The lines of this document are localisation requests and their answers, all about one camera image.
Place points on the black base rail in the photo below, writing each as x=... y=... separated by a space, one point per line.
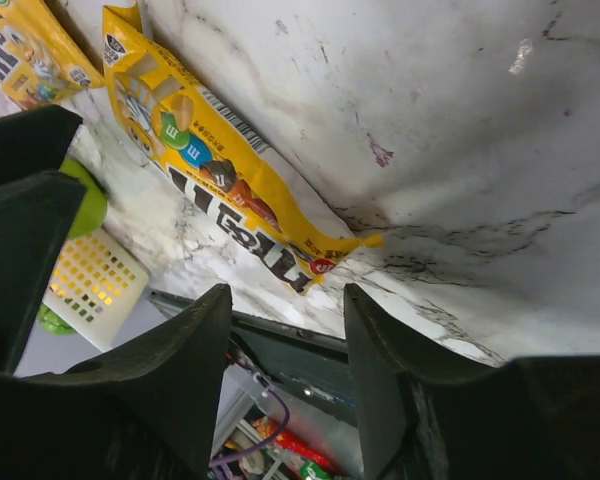
x=306 y=364

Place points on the white plastic fruit basket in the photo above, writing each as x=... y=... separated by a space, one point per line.
x=94 y=286

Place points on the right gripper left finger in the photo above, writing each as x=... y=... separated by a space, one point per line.
x=144 y=410

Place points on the yellow M&M bag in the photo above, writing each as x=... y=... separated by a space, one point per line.
x=39 y=61
x=217 y=160

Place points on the green pear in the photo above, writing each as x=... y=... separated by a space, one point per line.
x=93 y=209

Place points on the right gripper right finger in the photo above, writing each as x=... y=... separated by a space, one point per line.
x=426 y=412

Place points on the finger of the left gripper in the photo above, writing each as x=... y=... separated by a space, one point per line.
x=36 y=214
x=35 y=141

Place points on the small green watermelon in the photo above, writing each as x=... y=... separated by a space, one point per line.
x=52 y=323

